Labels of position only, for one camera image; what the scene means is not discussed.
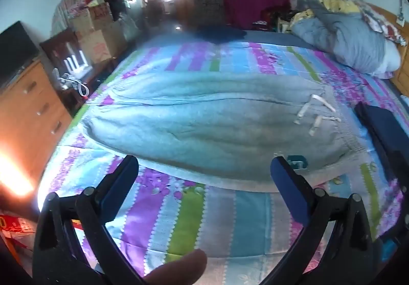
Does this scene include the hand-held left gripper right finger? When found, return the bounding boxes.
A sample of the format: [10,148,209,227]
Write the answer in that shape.
[270,156,382,285]

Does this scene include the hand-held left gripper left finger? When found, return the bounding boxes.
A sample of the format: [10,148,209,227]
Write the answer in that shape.
[32,155,147,285]

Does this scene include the grey pants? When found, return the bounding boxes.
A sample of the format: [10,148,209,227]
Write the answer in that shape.
[81,73,361,191]

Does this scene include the person's left hand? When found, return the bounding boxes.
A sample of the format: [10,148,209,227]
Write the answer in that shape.
[145,248,208,285]

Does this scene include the striped colourful bedsheet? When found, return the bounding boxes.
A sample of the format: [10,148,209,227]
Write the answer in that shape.
[37,31,409,285]

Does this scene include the dark blue folded cloth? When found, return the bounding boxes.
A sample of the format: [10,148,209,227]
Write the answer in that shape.
[355,102,409,183]

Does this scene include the red packaging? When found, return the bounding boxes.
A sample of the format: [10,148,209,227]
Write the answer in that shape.
[0,213,34,260]

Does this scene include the wooden dresser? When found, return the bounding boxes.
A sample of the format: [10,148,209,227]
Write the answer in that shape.
[0,60,73,177]

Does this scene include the large cardboard box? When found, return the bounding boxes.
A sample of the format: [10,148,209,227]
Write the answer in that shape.
[77,20,130,64]

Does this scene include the dark wooden side table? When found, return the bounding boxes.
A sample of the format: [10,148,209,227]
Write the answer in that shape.
[40,29,117,113]

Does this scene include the grey blue quilt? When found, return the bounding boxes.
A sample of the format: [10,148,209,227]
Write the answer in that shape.
[292,1,401,77]

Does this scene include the wooden headboard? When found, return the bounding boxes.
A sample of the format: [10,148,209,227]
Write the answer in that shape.
[364,2,409,97]

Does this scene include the dark blue crumpled cloth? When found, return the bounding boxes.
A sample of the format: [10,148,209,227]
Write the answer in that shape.
[195,25,247,42]

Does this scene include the black television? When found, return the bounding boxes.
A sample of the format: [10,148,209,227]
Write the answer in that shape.
[0,21,41,89]

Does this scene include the small cardboard box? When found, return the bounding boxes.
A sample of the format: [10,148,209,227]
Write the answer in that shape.
[69,4,114,33]

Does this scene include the yellow printed blanket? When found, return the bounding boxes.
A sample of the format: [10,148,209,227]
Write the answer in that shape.
[289,0,363,28]

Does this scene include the maroon clothing pile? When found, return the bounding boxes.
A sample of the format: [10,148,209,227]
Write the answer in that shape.
[224,0,291,30]

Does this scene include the dark wicker chair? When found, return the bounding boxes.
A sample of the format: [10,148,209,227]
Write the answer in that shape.
[195,0,228,28]

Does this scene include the white cable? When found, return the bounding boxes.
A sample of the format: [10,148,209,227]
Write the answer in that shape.
[59,73,90,99]

